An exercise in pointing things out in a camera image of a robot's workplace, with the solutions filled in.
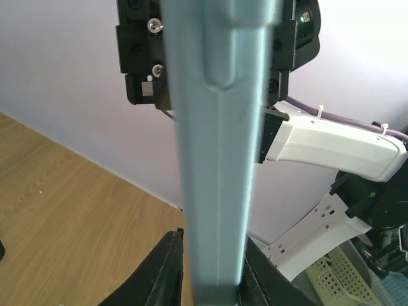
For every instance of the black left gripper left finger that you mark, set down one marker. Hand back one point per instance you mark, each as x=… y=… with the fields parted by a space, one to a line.
x=158 y=278

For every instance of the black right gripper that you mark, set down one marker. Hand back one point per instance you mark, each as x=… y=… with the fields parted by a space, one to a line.
x=141 y=51

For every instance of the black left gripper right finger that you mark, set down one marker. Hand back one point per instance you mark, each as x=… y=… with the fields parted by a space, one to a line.
x=262 y=283

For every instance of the phone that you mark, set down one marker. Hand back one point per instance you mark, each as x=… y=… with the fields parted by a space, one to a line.
x=217 y=56
x=2 y=250

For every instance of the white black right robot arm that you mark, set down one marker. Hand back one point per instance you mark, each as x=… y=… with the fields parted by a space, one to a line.
x=370 y=188

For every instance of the phone in black case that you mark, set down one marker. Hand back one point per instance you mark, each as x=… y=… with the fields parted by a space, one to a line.
x=2 y=250

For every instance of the cream perforated basket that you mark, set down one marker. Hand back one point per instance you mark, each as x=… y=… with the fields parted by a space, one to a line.
x=333 y=280

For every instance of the blue perforated basket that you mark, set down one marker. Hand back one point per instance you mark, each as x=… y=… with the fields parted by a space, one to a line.
x=392 y=290

